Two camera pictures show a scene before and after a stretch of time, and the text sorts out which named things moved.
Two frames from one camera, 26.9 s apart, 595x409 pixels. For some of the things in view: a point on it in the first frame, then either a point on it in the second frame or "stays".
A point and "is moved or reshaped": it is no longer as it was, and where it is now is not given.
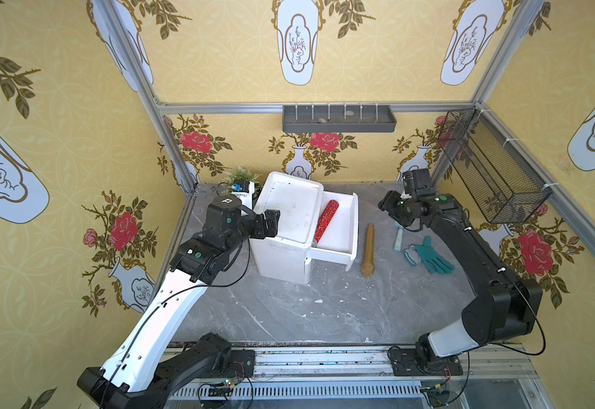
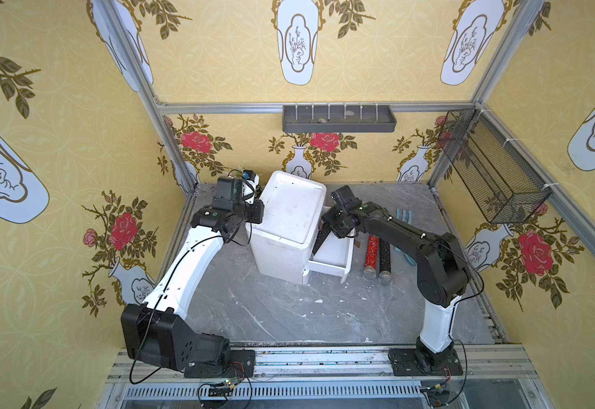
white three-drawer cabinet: x=285 y=257 stays
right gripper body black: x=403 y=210 -> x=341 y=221
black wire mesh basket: x=505 y=184 stays
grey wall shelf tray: x=337 y=118 stays
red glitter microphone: x=329 y=211 is moved or reshaped
